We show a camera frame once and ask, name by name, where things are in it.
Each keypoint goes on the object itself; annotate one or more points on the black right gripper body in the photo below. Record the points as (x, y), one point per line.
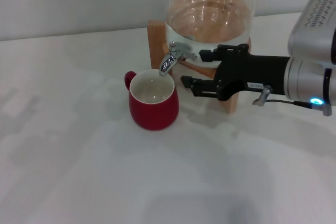
(249, 72)

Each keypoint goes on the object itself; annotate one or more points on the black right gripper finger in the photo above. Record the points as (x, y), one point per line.
(204, 86)
(208, 55)

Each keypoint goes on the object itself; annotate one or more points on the chrome faucet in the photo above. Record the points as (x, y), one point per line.
(170, 60)

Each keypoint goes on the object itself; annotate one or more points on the red ceramic cup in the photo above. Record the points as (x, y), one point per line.
(155, 113)

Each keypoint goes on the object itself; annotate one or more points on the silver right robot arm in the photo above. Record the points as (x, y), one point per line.
(309, 79)

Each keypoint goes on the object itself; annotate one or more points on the clear glass water dispenser jar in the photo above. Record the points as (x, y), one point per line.
(210, 24)

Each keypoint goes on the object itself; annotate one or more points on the wooden dispenser stand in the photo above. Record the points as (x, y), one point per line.
(155, 40)

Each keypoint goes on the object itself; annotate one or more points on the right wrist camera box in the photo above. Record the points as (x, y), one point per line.
(315, 30)

